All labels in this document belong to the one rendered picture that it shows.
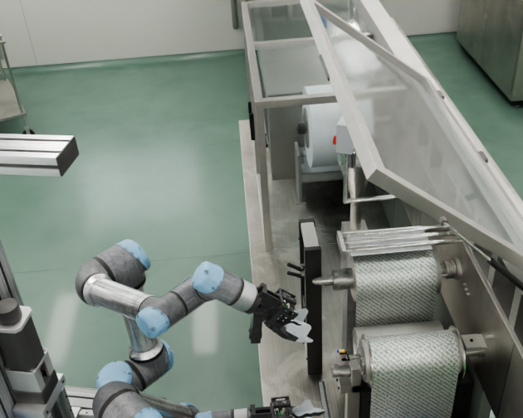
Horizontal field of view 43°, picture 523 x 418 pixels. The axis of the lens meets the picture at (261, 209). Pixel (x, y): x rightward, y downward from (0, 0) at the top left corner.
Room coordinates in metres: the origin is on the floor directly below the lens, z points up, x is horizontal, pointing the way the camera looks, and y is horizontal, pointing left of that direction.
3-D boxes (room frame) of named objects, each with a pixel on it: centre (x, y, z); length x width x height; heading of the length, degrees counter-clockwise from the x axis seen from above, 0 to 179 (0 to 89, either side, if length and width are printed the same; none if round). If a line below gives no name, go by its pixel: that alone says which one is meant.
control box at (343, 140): (1.81, -0.27, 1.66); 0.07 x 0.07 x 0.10; 68
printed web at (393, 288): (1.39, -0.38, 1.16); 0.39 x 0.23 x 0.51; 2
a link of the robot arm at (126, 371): (1.45, 0.51, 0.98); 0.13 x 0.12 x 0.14; 134
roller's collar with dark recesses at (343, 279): (1.50, -0.23, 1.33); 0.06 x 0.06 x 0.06; 2
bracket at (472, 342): (1.26, -0.56, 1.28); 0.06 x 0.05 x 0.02; 92
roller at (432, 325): (1.37, -0.38, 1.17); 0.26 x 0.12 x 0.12; 92
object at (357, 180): (1.97, -0.35, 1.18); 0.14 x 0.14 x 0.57
